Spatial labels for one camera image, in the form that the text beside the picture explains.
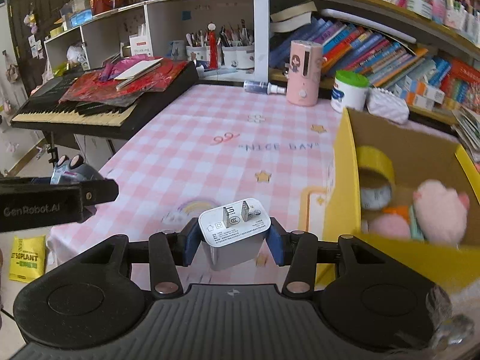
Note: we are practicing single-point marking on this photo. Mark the row of leaning books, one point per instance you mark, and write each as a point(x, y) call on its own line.
point(345, 47)

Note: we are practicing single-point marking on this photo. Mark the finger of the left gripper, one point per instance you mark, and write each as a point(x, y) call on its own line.
point(95, 192)

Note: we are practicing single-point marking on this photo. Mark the yellow tape roll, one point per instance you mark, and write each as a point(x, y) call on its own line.
point(376, 176)

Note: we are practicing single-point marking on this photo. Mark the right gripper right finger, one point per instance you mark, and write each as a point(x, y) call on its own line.
point(298, 251)

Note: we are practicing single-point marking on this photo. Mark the pink humidifier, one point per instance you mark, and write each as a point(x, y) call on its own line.
point(305, 62)

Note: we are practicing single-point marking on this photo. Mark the white jar green lid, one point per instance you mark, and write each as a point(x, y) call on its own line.
point(349, 91)

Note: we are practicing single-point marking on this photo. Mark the red papers pile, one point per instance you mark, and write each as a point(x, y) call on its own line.
point(128, 80)

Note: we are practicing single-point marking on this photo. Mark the pink chick plush toy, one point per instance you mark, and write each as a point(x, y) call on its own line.
point(393, 222)

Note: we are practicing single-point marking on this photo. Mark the white pen holder cups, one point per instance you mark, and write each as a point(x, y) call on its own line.
point(239, 57)

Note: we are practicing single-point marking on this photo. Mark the grey mouse toy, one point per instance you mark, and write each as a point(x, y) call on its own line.
point(73, 170)

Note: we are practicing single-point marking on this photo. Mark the stack of papers and magazines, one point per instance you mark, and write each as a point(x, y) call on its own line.
point(467, 128)

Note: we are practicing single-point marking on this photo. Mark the yellow cardboard box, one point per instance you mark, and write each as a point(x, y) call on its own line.
point(416, 157)

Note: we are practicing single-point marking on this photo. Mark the orange white medicine box upper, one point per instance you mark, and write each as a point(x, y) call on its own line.
point(423, 89)

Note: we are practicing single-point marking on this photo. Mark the pink paw plush toy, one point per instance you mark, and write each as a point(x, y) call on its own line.
point(441, 212)

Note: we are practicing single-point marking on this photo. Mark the yellow plastic bag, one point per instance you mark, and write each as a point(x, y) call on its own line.
point(27, 259)

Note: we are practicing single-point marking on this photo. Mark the white quilted purse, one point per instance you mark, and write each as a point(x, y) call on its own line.
point(383, 103)

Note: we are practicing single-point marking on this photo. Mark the black electronic keyboard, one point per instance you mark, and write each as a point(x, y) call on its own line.
point(79, 103)

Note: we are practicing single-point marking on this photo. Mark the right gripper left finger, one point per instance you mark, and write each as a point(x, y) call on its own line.
point(166, 252)

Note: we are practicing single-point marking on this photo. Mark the orange white medicine box lower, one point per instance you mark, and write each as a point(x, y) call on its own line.
point(413, 99)

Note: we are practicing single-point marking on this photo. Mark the white power adapter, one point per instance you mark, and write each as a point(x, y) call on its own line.
point(233, 233)

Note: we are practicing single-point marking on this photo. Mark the spray bottle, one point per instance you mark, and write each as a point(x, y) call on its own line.
point(257, 87)

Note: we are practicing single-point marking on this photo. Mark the orange white medicine box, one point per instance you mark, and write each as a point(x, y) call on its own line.
point(423, 89)
point(413, 99)

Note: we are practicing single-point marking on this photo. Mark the pink checkered tablecloth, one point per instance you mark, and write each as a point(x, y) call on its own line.
point(212, 146)

